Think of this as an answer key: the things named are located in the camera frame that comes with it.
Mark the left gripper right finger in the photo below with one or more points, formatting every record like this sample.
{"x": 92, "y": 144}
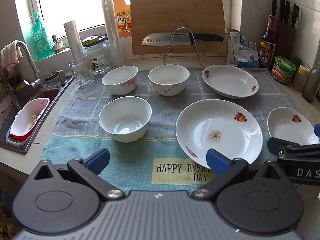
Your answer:
{"x": 227, "y": 171}

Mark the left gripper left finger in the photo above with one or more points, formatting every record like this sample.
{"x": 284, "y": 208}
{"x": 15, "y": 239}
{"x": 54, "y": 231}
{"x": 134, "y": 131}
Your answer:
{"x": 87, "y": 173}

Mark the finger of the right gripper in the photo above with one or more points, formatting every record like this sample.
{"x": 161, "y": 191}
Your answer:
{"x": 274, "y": 144}
{"x": 317, "y": 130}

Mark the stained white fruit plate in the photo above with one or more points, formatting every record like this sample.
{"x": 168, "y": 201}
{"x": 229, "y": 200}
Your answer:
{"x": 219, "y": 124}

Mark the large white bowl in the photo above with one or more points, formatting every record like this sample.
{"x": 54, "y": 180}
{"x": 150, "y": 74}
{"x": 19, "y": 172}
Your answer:
{"x": 126, "y": 119}

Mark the white fruit plate back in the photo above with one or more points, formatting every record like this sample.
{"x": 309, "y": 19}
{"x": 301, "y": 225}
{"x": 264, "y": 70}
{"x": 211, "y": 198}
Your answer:
{"x": 230, "y": 82}

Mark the white bowl pink flowers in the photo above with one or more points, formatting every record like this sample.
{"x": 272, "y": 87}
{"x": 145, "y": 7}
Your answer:
{"x": 121, "y": 80}

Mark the white bowl purple flowers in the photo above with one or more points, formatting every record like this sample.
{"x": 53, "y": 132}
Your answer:
{"x": 169, "y": 79}

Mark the steel kitchen faucet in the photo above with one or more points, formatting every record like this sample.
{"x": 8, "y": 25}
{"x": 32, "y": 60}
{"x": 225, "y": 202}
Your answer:
{"x": 39, "y": 80}

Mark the santoku kitchen knife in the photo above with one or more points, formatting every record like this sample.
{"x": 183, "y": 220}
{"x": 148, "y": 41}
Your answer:
{"x": 153, "y": 39}

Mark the clear glass oil bottle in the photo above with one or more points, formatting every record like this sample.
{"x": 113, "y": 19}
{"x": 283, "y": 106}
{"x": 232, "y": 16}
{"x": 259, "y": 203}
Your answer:
{"x": 311, "y": 86}

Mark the yellow lid spice jar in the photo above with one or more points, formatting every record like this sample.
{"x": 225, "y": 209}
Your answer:
{"x": 300, "y": 78}

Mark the green lid sauce jar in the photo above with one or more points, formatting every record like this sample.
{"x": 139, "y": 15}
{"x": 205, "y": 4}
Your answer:
{"x": 283, "y": 70}

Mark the grey teal checked towel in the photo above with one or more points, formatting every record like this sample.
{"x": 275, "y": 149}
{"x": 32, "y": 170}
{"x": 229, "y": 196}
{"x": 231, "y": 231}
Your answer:
{"x": 156, "y": 161}

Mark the white red colander basin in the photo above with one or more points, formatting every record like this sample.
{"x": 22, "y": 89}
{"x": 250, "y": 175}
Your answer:
{"x": 27, "y": 119}

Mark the dark vinegar bottle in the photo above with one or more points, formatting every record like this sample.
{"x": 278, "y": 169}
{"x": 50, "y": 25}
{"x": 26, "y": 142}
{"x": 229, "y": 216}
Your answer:
{"x": 267, "y": 44}

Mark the blue white salt bag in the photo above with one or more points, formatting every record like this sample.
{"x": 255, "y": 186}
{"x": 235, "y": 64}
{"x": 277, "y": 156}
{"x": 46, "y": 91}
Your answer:
{"x": 240, "y": 52}

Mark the steel sink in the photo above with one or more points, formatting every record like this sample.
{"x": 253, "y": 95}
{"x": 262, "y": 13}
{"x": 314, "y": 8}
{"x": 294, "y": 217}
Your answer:
{"x": 53, "y": 90}

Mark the dark red knife block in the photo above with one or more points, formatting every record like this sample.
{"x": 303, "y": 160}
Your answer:
{"x": 284, "y": 27}

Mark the clear glass mug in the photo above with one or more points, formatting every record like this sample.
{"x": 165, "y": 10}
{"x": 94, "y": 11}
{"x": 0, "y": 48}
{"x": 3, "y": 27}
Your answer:
{"x": 82, "y": 71}

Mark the short plastic wrap roll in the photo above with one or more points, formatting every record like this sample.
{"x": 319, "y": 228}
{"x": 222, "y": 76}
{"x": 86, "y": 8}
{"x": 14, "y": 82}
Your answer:
{"x": 74, "y": 41}

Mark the glass jar green lid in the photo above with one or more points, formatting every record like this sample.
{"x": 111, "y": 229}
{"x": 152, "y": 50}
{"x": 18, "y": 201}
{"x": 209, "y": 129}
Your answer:
{"x": 98, "y": 51}

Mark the small potted cactus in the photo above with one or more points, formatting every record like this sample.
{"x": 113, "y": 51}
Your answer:
{"x": 58, "y": 45}

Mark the green dish soap bottle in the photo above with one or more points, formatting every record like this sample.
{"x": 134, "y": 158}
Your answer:
{"x": 43, "y": 44}

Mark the pink white dishcloth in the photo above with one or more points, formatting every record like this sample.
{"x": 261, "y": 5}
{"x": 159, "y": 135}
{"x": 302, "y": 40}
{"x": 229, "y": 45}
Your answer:
{"x": 10, "y": 56}

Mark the tall plastic wrap roll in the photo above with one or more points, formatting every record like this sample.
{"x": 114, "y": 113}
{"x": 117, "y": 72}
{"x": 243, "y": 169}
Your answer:
{"x": 116, "y": 51}

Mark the bamboo cutting board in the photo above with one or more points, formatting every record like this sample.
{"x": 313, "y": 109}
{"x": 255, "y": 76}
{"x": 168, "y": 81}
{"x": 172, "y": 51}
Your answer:
{"x": 158, "y": 16}

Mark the orange cooking wine bottle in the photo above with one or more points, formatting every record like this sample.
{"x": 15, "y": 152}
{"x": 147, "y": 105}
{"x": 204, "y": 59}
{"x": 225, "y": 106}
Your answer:
{"x": 122, "y": 12}

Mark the wire board rack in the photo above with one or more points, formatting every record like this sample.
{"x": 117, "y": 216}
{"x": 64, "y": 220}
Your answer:
{"x": 175, "y": 52}

